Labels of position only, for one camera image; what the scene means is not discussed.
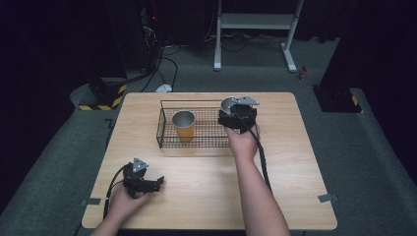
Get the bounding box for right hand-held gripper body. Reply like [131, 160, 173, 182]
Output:
[217, 95, 261, 134]

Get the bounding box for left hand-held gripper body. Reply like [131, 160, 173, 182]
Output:
[122, 156, 157, 200]

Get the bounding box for black wire basket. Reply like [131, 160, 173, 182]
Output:
[155, 99, 238, 149]

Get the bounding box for gold metal cup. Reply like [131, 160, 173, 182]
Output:
[171, 109, 197, 144]

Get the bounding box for person's left hand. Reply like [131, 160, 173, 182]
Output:
[107, 186, 155, 224]

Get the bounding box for person's right hand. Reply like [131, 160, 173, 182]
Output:
[224, 123, 262, 162]

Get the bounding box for grey tape strip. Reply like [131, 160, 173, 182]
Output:
[81, 197, 102, 207]
[317, 193, 339, 204]

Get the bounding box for black yellow striped stand base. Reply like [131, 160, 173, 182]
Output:
[78, 77, 129, 112]

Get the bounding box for white metal stand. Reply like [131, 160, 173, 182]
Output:
[212, 0, 305, 74]

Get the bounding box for black stand base yellow mark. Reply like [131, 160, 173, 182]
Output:
[312, 85, 364, 114]

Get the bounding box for dark equipment rack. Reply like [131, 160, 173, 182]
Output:
[130, 0, 165, 74]

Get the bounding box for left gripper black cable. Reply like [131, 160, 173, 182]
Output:
[102, 163, 131, 220]

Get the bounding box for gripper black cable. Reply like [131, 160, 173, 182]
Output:
[232, 110, 273, 193]
[102, 163, 131, 220]

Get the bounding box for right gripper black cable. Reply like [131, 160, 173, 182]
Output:
[232, 110, 273, 193]

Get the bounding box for black floor cables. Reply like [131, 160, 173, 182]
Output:
[140, 44, 180, 93]

